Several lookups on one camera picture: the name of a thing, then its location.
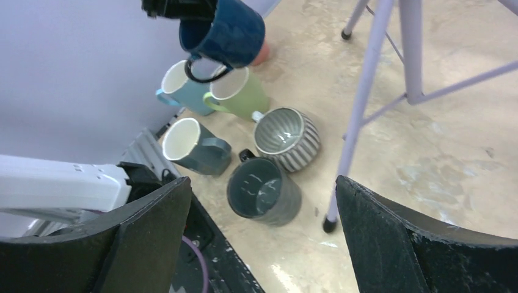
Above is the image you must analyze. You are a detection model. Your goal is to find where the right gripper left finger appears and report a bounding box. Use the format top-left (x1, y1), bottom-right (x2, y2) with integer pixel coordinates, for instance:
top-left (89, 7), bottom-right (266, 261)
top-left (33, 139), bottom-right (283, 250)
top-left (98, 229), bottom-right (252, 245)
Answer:
top-left (1, 177), bottom-right (192, 292)

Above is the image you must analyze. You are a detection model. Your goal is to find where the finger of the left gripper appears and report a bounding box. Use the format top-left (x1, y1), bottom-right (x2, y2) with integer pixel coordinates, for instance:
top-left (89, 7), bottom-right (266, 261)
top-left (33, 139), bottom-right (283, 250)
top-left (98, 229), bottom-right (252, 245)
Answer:
top-left (141, 0), bottom-right (218, 20)

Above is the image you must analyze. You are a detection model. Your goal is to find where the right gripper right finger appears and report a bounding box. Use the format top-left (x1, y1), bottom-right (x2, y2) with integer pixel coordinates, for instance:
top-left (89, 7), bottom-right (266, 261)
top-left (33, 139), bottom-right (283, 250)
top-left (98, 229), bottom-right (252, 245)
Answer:
top-left (335, 176), bottom-right (517, 292)

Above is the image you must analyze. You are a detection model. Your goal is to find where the dark blue mug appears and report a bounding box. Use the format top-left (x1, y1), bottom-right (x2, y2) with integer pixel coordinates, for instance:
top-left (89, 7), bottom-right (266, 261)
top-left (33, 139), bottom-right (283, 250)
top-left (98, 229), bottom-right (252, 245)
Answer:
top-left (179, 0), bottom-right (266, 84)

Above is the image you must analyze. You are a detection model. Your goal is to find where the light blue faceted mug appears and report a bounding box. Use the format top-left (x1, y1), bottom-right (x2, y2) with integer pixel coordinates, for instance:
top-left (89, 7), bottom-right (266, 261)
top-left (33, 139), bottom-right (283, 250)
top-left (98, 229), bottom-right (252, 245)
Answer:
top-left (156, 60), bottom-right (214, 116)

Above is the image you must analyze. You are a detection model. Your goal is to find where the salmon pink mug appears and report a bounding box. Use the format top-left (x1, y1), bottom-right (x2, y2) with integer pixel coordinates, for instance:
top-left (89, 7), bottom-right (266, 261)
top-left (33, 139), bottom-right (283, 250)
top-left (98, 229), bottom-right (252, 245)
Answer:
top-left (250, 40), bottom-right (270, 66)

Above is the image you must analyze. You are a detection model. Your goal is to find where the light green mug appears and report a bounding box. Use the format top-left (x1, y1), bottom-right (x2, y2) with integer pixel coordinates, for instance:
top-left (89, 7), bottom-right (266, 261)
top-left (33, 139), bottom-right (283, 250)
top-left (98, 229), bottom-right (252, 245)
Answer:
top-left (203, 67), bottom-right (270, 120)

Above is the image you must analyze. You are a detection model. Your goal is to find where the dark teal mug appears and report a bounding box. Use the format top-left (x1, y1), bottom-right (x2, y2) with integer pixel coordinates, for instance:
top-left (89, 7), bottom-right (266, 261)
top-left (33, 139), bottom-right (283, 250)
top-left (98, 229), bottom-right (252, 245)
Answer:
top-left (161, 118), bottom-right (232, 176)

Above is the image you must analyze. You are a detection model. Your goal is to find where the grey ribbed mug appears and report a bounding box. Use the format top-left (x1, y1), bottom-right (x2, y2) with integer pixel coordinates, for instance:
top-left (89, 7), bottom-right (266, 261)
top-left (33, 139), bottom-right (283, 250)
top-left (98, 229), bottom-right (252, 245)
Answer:
top-left (252, 107), bottom-right (321, 173)

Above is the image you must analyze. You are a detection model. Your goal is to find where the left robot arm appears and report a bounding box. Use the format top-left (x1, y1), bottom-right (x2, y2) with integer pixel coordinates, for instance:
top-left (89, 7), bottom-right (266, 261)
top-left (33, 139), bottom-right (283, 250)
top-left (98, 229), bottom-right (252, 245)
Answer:
top-left (1, 1), bottom-right (185, 221)

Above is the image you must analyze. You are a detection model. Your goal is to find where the perforated music stand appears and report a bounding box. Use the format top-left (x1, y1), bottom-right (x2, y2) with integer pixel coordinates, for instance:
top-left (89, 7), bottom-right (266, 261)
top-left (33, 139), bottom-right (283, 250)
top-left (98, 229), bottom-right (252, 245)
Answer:
top-left (339, 1), bottom-right (517, 238)

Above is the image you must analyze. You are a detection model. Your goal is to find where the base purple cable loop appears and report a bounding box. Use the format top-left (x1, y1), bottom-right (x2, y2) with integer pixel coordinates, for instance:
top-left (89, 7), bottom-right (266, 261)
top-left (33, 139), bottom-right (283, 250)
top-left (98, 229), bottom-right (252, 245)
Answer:
top-left (182, 236), bottom-right (210, 293)

